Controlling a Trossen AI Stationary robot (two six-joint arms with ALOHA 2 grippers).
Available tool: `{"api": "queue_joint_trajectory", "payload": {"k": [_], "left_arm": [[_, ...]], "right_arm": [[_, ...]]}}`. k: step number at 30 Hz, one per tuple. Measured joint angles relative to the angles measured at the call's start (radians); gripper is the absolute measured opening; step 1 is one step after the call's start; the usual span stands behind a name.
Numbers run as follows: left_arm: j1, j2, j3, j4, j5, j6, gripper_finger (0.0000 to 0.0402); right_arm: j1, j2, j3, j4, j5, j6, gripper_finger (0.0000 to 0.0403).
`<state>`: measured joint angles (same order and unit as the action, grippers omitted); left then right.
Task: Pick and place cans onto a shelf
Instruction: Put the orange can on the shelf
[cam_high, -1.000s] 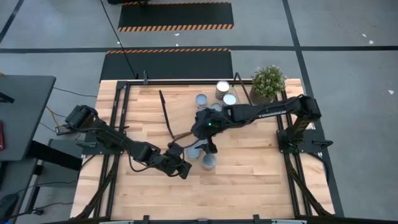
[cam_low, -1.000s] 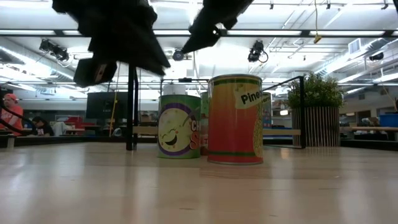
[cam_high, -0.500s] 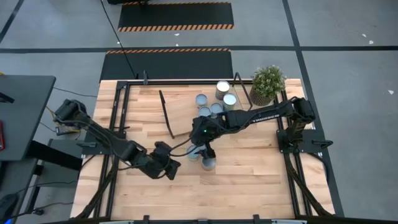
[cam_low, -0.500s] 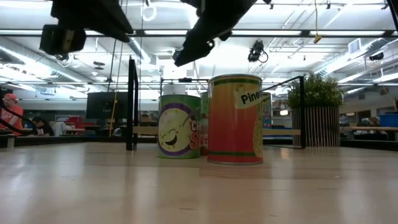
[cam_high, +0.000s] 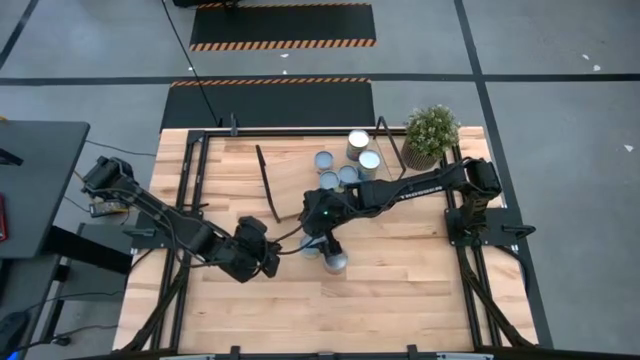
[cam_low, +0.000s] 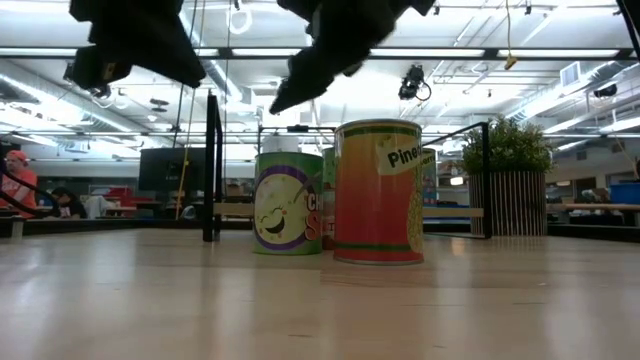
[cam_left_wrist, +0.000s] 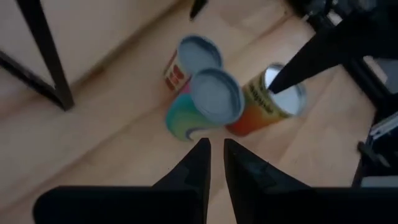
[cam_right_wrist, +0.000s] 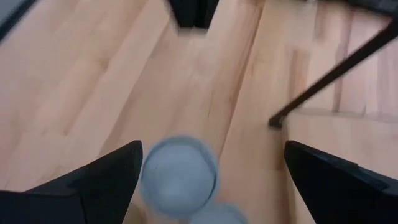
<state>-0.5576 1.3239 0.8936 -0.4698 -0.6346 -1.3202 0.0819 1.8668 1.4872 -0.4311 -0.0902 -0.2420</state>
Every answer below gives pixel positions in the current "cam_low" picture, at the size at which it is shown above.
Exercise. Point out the ceiling air vent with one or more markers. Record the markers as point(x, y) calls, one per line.
point(570, 75)

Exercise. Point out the green bushy plant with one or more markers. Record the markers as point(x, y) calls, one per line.
point(510, 147)

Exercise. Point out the black ceiling spotlights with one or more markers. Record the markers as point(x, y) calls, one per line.
point(102, 92)

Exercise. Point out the wooden background table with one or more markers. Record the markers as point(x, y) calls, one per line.
point(600, 207)

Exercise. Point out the blue cherries can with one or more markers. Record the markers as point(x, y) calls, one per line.
point(430, 185)

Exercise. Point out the green chicken soup can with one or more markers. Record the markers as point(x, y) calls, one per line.
point(285, 220)

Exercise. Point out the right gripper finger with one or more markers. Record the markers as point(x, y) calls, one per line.
point(357, 62)
point(305, 75)

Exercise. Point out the black monitor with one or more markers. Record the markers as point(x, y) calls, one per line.
point(170, 170)

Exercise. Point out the wooden shelf black metal frame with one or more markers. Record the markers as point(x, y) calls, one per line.
point(230, 210)

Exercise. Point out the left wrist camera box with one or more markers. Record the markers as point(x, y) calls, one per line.
point(85, 70)

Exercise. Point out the black table border rail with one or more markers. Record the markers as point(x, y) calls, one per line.
point(100, 227)

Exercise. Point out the white cylinder tank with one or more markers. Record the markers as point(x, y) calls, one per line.
point(280, 144)

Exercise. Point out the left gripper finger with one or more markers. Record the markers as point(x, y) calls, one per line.
point(160, 55)

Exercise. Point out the red boxes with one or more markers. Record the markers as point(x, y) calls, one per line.
point(117, 193)

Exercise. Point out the person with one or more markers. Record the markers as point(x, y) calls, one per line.
point(17, 185)
point(70, 205)

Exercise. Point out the black overhead light beam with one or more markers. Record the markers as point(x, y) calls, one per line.
point(225, 52)

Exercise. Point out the blue storage bin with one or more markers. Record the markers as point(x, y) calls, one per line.
point(625, 194)

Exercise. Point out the orange pineapple can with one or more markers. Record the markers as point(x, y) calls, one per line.
point(375, 210)

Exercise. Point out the green and red can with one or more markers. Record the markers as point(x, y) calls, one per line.
point(328, 170)

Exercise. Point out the black ceiling speaker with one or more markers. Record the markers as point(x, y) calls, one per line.
point(606, 91)

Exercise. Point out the striped planter pot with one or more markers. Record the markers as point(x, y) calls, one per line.
point(520, 205)

